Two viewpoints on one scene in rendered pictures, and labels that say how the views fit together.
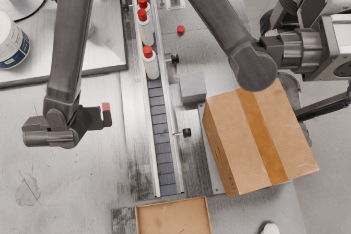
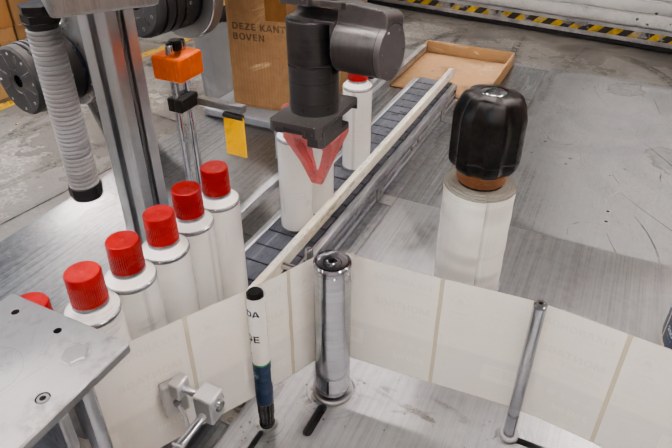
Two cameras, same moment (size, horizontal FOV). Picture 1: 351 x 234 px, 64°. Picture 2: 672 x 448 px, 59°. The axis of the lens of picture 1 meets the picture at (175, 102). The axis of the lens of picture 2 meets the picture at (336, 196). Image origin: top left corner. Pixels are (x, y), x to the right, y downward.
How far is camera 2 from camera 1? 155 cm
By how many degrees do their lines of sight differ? 75
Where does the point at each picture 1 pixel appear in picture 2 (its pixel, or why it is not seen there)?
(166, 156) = (413, 98)
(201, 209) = (403, 81)
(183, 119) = not seen: hidden behind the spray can
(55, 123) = not seen: outside the picture
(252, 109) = not seen: outside the picture
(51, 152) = (618, 180)
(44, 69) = (615, 263)
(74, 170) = (575, 152)
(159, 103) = (379, 136)
